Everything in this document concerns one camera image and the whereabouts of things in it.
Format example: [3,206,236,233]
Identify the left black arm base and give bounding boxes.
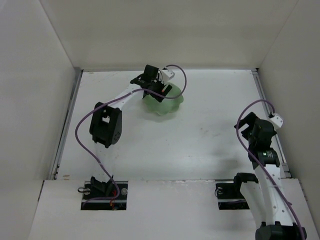
[77,176,129,211]

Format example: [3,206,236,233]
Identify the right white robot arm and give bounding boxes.
[234,112,307,240]

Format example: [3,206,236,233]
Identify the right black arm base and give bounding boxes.
[214,172,259,210]

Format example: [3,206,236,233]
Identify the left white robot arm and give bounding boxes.
[89,65,175,175]

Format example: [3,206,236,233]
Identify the green scalloped fruit bowl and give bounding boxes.
[142,94,184,116]

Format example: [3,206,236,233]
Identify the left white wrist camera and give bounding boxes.
[159,69,175,84]

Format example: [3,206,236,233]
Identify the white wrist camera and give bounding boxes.
[268,112,284,130]
[159,69,175,84]

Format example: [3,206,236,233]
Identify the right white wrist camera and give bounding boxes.
[268,112,284,130]

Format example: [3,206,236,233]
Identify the aluminium frame rail right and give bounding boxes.
[251,67,292,179]

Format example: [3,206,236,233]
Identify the aluminium frame rail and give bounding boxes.
[251,67,292,179]
[47,67,83,180]

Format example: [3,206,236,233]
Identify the aluminium frame rail left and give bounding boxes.
[47,67,83,180]

